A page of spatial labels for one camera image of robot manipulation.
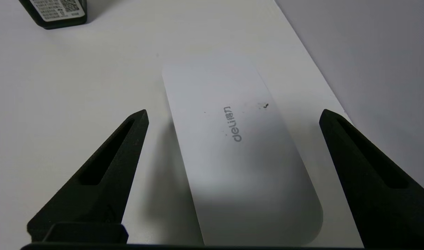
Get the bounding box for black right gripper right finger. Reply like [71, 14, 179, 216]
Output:
[319, 109, 424, 248]

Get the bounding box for white whiteboard eraser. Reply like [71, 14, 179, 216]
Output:
[162, 52, 324, 247]

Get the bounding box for small red black box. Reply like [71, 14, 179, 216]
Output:
[18, 0, 88, 30]

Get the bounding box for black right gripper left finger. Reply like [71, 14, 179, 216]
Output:
[27, 109, 149, 244]

